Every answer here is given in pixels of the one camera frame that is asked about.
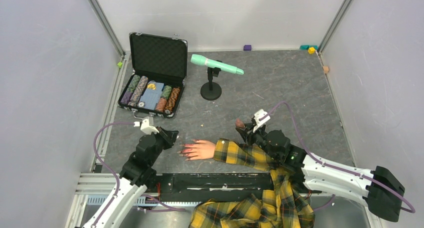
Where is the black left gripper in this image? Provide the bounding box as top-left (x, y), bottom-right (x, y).
top-left (148, 125), bottom-right (179, 166)

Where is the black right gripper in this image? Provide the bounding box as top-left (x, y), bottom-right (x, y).
top-left (236, 122), bottom-right (279, 161)

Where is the pink nail polish bottle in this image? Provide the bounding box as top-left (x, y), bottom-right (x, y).
top-left (235, 118), bottom-right (245, 129)

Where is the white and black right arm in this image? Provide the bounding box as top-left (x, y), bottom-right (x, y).
top-left (236, 123), bottom-right (405, 222)

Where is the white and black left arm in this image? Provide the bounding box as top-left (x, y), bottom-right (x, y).
top-left (81, 126), bottom-right (179, 228)

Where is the mannequin hand with stained nails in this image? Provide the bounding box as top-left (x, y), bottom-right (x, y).
top-left (178, 139), bottom-right (216, 161)

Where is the black microphone stand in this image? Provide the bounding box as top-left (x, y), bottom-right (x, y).
top-left (200, 67), bottom-right (222, 101)

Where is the black poker chip case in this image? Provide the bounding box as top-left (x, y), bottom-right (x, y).
top-left (117, 32), bottom-right (188, 119)

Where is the mint green microphone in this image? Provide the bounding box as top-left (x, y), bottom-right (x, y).
top-left (190, 54), bottom-right (244, 75)

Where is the purple cube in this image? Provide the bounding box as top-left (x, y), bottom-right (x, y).
top-left (243, 44), bottom-right (252, 51)

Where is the tan cube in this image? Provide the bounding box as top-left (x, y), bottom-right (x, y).
top-left (322, 66), bottom-right (330, 74)

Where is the teal block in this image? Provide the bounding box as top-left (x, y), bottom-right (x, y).
top-left (299, 44), bottom-right (319, 50)

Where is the yellow cube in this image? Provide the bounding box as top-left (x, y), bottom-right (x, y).
top-left (307, 46), bottom-right (316, 54)

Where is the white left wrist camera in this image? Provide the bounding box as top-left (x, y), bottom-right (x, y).
top-left (133, 116), bottom-right (159, 135)

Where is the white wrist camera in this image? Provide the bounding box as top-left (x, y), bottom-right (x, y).
top-left (252, 109), bottom-right (270, 133)
top-left (133, 116), bottom-right (159, 135)

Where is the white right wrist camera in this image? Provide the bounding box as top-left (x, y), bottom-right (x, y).
top-left (252, 109), bottom-right (270, 133)

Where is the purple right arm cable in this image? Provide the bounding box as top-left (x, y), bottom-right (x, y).
top-left (263, 100), bottom-right (416, 214)

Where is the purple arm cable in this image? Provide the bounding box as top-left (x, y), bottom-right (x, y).
top-left (263, 100), bottom-right (416, 214)
top-left (91, 121), bottom-right (142, 227)

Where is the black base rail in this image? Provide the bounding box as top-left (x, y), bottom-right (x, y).
top-left (145, 172), bottom-right (274, 203)

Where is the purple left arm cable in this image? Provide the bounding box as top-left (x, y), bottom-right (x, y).
top-left (91, 121), bottom-right (142, 227)

